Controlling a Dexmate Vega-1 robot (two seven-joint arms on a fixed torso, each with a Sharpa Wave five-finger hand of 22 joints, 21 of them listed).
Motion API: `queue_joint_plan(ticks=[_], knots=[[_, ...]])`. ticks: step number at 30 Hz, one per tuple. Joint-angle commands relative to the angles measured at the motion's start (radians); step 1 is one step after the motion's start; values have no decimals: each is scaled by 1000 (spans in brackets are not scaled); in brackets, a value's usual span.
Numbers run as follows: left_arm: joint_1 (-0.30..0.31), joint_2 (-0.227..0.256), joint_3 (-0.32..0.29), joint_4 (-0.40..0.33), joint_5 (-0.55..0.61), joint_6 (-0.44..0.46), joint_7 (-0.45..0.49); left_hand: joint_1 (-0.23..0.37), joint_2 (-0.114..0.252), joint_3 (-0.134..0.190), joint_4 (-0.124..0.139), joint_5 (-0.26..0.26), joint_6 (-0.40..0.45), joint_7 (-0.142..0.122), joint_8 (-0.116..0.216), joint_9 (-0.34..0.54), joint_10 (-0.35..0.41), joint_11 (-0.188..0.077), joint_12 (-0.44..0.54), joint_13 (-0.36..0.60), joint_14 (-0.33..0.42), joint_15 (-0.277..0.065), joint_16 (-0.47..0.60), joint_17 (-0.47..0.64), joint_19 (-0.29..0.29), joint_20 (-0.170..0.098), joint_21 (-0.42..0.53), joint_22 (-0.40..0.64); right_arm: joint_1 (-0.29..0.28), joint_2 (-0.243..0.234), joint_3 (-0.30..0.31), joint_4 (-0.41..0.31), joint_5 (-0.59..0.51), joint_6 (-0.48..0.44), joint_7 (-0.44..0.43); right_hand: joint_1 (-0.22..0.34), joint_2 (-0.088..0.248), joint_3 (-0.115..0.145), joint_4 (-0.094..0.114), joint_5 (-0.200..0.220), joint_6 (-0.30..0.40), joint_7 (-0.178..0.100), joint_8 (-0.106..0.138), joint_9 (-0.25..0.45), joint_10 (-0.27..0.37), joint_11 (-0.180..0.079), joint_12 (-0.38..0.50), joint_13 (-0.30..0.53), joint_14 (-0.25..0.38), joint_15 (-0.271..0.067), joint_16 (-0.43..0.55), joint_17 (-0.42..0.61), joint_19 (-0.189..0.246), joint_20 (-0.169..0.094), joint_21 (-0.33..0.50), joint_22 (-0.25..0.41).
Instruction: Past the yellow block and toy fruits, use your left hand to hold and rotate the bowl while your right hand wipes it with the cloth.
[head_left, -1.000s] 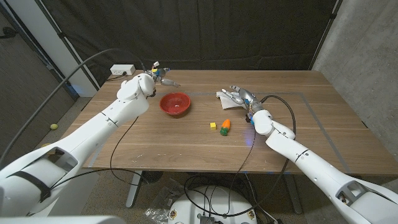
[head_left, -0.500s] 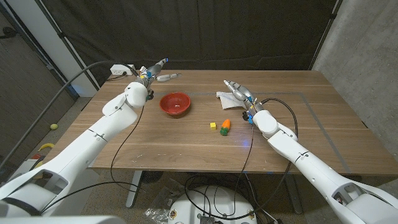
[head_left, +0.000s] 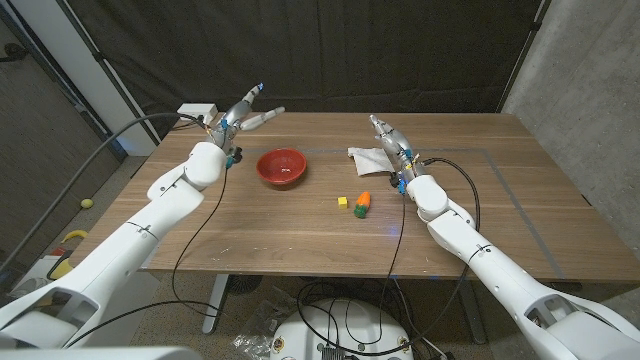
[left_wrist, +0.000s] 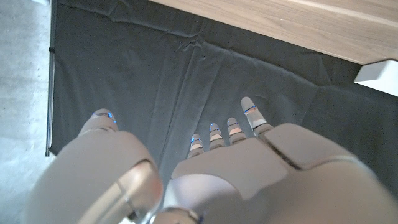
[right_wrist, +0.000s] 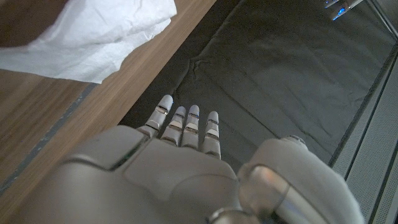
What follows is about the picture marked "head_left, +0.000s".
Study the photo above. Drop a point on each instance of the white table leg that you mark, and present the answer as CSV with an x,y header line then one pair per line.
x,y
216,305

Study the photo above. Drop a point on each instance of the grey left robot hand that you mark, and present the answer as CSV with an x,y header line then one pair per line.
x,y
235,117

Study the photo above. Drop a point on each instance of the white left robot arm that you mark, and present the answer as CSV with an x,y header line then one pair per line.
x,y
130,240

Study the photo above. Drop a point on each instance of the red bowl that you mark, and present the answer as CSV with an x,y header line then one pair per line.
x,y
281,165

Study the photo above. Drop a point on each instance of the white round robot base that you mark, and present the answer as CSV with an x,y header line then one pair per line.
x,y
345,330

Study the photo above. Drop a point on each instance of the white cloth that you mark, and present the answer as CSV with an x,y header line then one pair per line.
x,y
370,160

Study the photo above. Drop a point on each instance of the orange toy carrot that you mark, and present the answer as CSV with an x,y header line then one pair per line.
x,y
363,200

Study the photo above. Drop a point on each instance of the yellow-green ball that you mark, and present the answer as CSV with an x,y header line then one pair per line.
x,y
87,203

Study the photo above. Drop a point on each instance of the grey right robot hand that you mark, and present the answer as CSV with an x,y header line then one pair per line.
x,y
397,147

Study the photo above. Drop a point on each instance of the black backdrop stand pole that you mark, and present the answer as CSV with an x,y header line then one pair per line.
x,y
522,55
107,70

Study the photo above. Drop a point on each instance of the black backdrop curtain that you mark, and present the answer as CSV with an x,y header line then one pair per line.
x,y
310,50

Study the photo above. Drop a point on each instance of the yellow block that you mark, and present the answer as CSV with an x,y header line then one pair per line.
x,y
342,202

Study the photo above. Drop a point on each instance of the yellow toy banana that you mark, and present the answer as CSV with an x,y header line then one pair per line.
x,y
74,234

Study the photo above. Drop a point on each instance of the black and yellow floor mat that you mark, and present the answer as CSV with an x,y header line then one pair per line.
x,y
60,267

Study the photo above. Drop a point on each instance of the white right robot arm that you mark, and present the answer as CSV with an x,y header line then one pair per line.
x,y
500,275

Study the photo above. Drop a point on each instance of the grey table leg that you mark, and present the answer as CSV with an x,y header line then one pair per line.
x,y
470,315

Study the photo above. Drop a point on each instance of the black round fan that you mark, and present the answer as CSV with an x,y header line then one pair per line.
x,y
244,284

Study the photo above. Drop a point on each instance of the clear plastic bag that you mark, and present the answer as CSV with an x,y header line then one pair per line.
x,y
267,315

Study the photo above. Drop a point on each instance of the white power strip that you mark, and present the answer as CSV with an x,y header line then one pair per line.
x,y
192,109

